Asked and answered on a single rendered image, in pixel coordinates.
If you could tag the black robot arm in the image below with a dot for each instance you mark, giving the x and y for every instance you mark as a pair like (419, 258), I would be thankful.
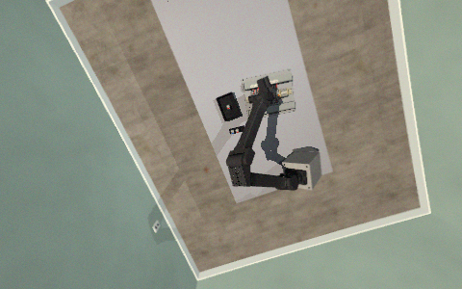
(240, 159)

